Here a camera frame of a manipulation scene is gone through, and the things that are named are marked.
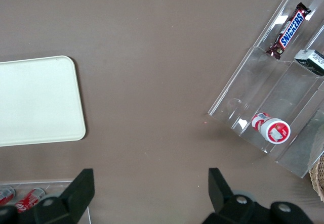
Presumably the clear acrylic bottle rack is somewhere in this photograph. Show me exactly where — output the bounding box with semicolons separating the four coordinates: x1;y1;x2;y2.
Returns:
0;180;92;224

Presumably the black and white snack box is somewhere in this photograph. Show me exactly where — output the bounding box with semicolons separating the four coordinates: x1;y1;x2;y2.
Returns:
294;49;324;77

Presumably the Snickers chocolate bar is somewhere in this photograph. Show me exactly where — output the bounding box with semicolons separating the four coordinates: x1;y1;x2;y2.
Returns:
265;2;312;59

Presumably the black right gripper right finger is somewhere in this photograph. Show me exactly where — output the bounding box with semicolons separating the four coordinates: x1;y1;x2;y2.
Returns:
202;167;255;224

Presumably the clear acrylic stepped display rack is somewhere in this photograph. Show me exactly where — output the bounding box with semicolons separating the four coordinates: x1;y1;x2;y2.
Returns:
207;0;324;179

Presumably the small light wicker basket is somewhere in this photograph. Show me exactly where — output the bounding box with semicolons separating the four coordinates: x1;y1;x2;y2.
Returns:
308;155;324;204

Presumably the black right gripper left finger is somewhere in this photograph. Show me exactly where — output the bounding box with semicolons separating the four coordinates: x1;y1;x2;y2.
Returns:
32;168;95;224

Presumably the cream rectangular plastic tray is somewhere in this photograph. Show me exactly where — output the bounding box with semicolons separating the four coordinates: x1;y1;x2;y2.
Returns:
0;55;87;148

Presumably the red and white yogurt cup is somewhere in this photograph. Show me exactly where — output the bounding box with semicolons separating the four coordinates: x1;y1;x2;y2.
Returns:
251;112;292;145

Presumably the red cola bottle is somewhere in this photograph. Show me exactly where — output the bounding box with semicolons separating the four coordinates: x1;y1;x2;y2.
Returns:
0;185;17;206
14;187;47;213

